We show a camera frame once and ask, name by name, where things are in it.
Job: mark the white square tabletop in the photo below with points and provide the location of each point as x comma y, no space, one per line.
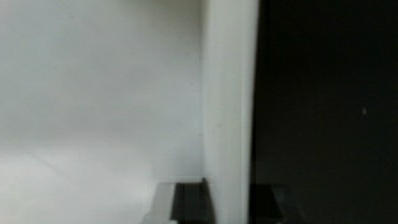
127,75

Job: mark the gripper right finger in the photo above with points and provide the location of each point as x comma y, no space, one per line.
267,204

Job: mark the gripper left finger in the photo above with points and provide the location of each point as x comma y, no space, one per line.
182,204

